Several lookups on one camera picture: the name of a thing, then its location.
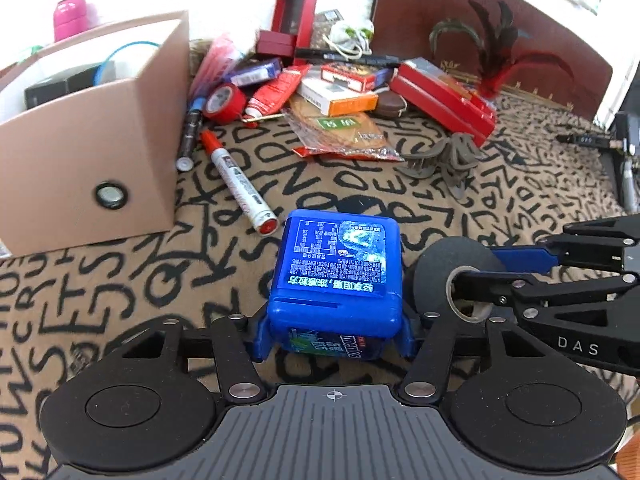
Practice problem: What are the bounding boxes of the blue small card box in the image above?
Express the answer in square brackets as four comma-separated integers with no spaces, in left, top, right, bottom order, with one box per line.
[224,58,282,88]

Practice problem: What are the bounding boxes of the pancake snack clear bag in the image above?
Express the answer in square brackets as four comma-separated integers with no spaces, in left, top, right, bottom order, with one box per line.
[283,96,404,162]

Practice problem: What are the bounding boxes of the blue ring hoop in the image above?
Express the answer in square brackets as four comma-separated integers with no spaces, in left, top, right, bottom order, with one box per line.
[93,40,160,86]

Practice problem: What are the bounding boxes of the red cap white marker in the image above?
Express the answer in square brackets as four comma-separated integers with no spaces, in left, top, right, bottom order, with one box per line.
[201,129,279,236]

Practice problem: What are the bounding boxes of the black small box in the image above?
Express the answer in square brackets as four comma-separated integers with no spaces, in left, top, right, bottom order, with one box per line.
[24,63,100,110]

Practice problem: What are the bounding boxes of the dark brown board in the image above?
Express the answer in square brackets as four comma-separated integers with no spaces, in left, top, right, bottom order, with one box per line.
[373,0,612,119]

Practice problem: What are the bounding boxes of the red blue card box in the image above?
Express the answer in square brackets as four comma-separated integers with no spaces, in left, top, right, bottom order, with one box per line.
[320,62,394,93]

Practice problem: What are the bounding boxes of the open red jewelry box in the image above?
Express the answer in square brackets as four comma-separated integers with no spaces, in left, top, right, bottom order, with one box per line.
[255,0,317,61]

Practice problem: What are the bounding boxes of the red black feather shuttlecock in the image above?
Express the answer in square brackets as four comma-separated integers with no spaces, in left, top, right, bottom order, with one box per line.
[428,0,575,100]

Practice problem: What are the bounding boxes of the white drawstring pouch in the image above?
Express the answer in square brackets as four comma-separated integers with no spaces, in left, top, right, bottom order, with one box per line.
[323,20,375,54]

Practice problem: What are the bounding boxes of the pink thermos bottle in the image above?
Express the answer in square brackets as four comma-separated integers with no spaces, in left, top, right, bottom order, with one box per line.
[53,0,99,42]

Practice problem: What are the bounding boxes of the brown leather pouch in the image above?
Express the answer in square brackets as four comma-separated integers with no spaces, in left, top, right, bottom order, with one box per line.
[372,90,408,119]

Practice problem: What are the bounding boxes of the red tape roll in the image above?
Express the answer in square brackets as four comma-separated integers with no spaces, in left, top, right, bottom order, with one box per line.
[203,84,246,126]

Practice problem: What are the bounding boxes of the white orange medicine box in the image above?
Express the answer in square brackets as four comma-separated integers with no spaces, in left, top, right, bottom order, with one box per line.
[296,77,378,117]

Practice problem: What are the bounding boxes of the letter pattern table cloth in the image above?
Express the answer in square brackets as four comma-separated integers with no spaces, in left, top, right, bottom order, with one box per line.
[1,93,622,479]

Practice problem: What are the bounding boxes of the blue mint gum box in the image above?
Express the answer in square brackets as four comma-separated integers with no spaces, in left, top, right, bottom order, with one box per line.
[267,209,402,361]

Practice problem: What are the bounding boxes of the brown hair claw clip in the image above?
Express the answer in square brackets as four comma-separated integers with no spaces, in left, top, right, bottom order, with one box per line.
[395,133,482,200]

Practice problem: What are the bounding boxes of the red snack packet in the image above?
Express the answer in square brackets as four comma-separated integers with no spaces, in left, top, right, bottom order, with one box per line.
[243,64,311,120]

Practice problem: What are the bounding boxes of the black tape roll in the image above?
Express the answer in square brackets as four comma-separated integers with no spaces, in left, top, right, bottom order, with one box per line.
[402,236,506,324]

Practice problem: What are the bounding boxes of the large red flat box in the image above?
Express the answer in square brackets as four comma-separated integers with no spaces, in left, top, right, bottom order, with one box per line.
[390,58,497,148]

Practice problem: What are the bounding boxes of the pink plastic bag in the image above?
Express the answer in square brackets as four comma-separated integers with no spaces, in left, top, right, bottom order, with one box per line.
[189,36,234,100]

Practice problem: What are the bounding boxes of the black marker blue band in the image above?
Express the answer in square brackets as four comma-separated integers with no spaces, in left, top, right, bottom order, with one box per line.
[176,96,206,172]

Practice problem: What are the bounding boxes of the brown cardboard storage box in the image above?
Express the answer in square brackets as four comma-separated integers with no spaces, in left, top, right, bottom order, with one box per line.
[1,11,189,259]

